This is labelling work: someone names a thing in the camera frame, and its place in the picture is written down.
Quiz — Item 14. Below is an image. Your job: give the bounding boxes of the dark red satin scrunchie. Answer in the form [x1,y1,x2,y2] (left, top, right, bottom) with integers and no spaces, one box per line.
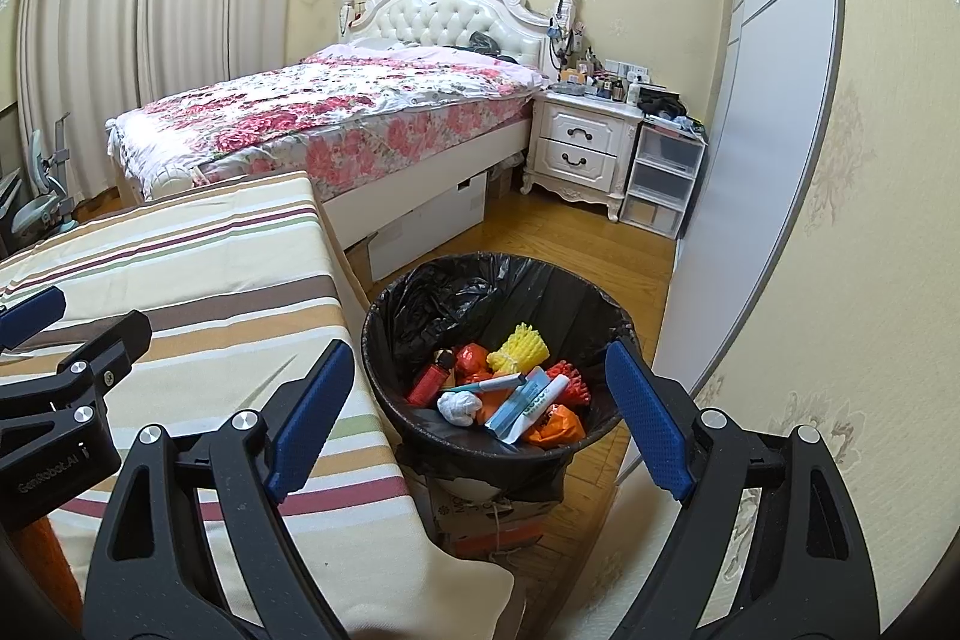
[547,360,590,409]

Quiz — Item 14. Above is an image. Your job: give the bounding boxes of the white tube green text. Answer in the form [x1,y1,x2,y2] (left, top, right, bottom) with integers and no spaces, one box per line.
[501,375,569,445]

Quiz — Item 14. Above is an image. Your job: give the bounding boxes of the red small bottle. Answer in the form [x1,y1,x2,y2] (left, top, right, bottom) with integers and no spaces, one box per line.
[407,349,455,409]

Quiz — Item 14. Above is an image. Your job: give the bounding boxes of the teal white tube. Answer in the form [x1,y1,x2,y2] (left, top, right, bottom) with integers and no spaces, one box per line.
[485,367,551,443]

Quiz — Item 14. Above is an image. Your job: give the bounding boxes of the blue squeezed tube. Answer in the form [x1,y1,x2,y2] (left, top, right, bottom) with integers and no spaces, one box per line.
[446,374,526,395]

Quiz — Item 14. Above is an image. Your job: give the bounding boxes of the white tissue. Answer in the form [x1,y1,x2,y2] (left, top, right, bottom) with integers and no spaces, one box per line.
[436,392,483,429]

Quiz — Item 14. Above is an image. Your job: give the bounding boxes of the black lined trash bin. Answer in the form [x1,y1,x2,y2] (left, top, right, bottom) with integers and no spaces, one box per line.
[359,252,641,502]

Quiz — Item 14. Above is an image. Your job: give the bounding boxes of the orange snack wrapper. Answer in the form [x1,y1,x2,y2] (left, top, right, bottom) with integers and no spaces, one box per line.
[523,404,586,450]

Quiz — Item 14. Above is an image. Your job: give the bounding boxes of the orange cloth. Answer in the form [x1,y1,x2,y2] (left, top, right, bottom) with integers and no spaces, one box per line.
[10,516,83,630]

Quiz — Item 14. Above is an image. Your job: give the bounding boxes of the grey desk chair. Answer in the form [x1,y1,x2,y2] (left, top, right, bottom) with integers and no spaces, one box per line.
[2,113,78,255]

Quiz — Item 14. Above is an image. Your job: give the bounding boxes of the striped bed sheet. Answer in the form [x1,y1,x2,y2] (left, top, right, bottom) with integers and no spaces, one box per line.
[2,174,514,638]

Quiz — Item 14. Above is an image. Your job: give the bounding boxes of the white under-bed box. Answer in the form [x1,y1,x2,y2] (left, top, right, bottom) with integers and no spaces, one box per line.
[368,174,487,283]

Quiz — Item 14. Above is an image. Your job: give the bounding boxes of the clear plastic drawer unit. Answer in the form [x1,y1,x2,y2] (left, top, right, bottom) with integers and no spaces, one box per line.
[620,120,706,241]

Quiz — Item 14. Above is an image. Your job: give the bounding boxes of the white nightstand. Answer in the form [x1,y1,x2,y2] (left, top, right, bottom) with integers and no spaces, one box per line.
[521,91,644,223]

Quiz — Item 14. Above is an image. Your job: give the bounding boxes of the pink floral quilt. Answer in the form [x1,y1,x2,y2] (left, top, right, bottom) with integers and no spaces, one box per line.
[106,44,548,200]

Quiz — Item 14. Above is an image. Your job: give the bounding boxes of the white wardrobe door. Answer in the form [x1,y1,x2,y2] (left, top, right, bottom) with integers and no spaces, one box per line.
[652,0,844,411]

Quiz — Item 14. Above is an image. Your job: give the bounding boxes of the white tufted bed frame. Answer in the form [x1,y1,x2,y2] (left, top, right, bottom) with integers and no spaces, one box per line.
[112,0,556,247]

